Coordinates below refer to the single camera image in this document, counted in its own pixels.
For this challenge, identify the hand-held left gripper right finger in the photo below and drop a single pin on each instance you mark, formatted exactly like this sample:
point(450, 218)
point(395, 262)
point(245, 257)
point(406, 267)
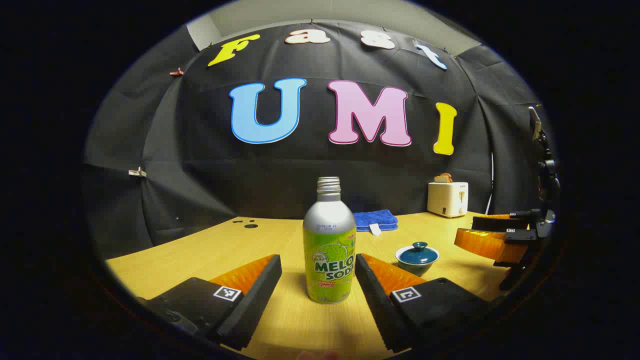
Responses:
point(372, 300)

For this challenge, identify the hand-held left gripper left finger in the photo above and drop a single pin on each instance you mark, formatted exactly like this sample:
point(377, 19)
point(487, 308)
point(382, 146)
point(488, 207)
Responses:
point(255, 300)

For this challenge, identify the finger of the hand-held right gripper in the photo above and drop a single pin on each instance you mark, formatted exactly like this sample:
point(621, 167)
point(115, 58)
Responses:
point(495, 223)
point(490, 245)

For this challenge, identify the teal and white teacup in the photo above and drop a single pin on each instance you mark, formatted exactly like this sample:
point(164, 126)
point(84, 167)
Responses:
point(417, 270)

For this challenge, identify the teal teacup lid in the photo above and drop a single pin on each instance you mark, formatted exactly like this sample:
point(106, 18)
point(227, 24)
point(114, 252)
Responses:
point(419, 254)

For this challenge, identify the silver green label water bottle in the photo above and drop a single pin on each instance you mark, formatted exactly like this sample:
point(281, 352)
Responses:
point(327, 235)

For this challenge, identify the white toaster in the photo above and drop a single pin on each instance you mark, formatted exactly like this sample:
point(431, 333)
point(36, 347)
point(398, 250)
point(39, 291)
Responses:
point(445, 200)

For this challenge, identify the bread slice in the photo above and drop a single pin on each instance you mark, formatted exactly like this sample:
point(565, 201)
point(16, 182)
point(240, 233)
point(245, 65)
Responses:
point(444, 177)

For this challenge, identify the folded blue towel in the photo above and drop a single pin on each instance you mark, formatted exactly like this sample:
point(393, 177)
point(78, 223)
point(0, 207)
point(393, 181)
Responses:
point(375, 219)

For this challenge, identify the black backdrop cloth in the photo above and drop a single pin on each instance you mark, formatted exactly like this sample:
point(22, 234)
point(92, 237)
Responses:
point(200, 175)

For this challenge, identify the white clip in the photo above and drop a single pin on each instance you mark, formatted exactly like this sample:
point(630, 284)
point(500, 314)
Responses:
point(136, 173)

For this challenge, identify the red clip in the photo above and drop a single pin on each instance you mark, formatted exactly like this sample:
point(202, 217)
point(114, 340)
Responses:
point(176, 72)

